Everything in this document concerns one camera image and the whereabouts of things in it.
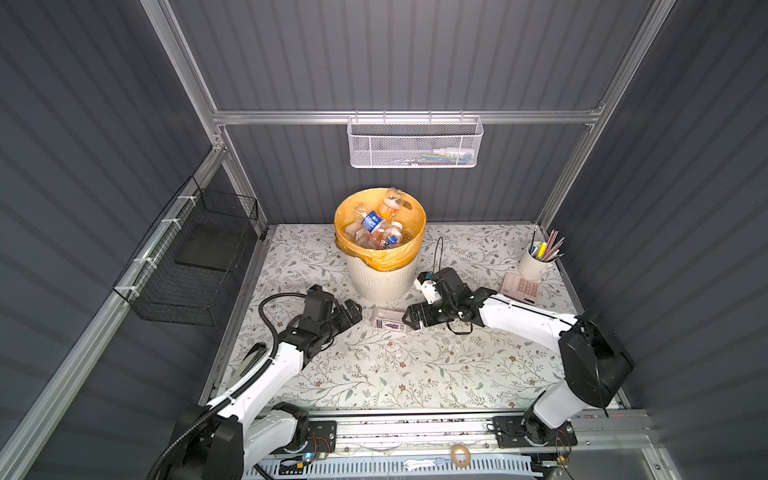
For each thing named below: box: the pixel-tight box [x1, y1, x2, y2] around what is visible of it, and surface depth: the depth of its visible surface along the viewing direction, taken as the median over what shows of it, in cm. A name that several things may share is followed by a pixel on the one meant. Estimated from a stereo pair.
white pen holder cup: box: [519, 243, 557, 280], surface depth 98 cm
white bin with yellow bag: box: [334, 187, 427, 303], surface depth 89 cm
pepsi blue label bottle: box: [354, 203, 385, 236], surface depth 87 cm
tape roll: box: [451, 444, 471, 468], surface depth 72 cm
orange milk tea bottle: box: [382, 221, 403, 244], surface depth 92 cm
